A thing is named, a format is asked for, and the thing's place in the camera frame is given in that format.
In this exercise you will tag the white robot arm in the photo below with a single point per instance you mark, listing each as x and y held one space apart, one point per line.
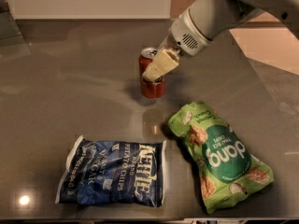
215 16

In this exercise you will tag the red coke can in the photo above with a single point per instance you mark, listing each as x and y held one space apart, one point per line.
149 89

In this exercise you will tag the white cabinet panel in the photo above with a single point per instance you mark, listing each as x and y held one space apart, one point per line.
90 9

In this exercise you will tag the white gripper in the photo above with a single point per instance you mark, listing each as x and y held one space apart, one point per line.
186 35

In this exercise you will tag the blue kettle chips bag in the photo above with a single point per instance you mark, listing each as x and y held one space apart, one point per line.
101 172

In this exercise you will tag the green rice chip bag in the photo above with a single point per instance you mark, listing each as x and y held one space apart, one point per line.
228 173

